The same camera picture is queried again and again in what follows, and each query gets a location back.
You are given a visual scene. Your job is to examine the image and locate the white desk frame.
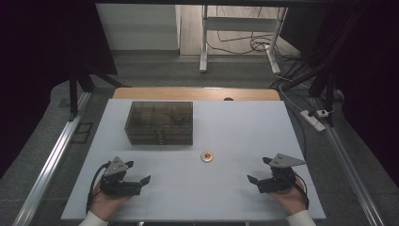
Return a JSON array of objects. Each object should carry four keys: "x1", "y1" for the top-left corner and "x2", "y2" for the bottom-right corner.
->
[{"x1": 199, "y1": 4, "x2": 289, "y2": 75}]

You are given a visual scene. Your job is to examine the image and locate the black curtain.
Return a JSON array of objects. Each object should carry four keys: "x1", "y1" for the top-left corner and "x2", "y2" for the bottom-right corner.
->
[
  {"x1": 0, "y1": 0, "x2": 119, "y2": 178},
  {"x1": 280, "y1": 0, "x2": 399, "y2": 187}
]

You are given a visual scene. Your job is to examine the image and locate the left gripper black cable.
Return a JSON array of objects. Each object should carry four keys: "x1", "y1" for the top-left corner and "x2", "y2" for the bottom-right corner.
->
[{"x1": 86, "y1": 161, "x2": 113, "y2": 215}]

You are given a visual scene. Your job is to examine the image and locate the black cable bundle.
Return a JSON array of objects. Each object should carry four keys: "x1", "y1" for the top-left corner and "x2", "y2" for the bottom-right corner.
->
[{"x1": 270, "y1": 55, "x2": 316, "y2": 92}]

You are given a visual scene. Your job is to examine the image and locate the person's right hand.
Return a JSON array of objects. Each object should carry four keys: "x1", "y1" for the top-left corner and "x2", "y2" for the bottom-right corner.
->
[{"x1": 270, "y1": 177, "x2": 310, "y2": 217}]

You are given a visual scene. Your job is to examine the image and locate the dark floor grate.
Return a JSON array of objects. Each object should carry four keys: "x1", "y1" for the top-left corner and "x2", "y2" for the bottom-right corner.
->
[{"x1": 71, "y1": 121, "x2": 94, "y2": 145}]

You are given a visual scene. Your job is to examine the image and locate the white power strip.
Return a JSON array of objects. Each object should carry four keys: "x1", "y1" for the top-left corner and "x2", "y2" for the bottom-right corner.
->
[{"x1": 299, "y1": 109, "x2": 327, "y2": 133}]

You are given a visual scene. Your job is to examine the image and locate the smoked clear drawer box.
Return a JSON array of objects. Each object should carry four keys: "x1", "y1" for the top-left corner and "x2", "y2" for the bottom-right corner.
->
[{"x1": 124, "y1": 101, "x2": 194, "y2": 146}]

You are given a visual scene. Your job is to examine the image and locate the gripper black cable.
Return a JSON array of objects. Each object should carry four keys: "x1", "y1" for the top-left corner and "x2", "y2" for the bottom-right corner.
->
[
  {"x1": 86, "y1": 161, "x2": 113, "y2": 215},
  {"x1": 291, "y1": 173, "x2": 311, "y2": 210}
]

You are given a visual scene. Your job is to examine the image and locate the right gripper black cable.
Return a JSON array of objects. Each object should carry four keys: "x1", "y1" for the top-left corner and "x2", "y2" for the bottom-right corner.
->
[{"x1": 291, "y1": 173, "x2": 311, "y2": 210}]

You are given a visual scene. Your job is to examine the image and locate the person's left hand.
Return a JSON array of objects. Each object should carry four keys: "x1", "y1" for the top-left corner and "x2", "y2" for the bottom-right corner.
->
[{"x1": 89, "y1": 182, "x2": 132, "y2": 220}]

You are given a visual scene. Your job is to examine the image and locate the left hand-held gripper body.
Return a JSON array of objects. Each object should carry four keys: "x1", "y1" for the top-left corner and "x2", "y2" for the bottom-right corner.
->
[{"x1": 99, "y1": 155, "x2": 142, "y2": 198}]

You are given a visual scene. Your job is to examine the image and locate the aluminium floor rail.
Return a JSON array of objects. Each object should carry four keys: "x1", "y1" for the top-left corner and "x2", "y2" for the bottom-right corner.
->
[
  {"x1": 310, "y1": 96, "x2": 378, "y2": 226},
  {"x1": 11, "y1": 91, "x2": 92, "y2": 226}
]

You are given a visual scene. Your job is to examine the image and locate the round gold badge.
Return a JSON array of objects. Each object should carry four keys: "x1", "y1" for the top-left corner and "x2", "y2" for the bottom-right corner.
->
[{"x1": 200, "y1": 151, "x2": 215, "y2": 164}]

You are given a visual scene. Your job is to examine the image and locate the black floor cables under desk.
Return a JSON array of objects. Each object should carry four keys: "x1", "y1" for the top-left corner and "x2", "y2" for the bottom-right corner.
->
[{"x1": 206, "y1": 6, "x2": 285, "y2": 57}]

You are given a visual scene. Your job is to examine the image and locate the wooden table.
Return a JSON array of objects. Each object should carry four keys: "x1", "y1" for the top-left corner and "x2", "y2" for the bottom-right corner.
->
[{"x1": 112, "y1": 87, "x2": 281, "y2": 102}]

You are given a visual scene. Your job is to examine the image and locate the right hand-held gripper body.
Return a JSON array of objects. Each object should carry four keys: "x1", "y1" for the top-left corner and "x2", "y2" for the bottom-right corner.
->
[{"x1": 256, "y1": 153, "x2": 307, "y2": 194}]

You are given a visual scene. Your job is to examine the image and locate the white cabinet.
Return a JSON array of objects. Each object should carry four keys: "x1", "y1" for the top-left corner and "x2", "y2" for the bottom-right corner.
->
[{"x1": 95, "y1": 3, "x2": 182, "y2": 52}]

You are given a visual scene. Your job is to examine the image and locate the black metal stand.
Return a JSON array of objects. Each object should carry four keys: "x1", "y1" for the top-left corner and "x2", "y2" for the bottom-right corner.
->
[
  {"x1": 68, "y1": 64, "x2": 127, "y2": 115},
  {"x1": 281, "y1": 0, "x2": 373, "y2": 127}
]

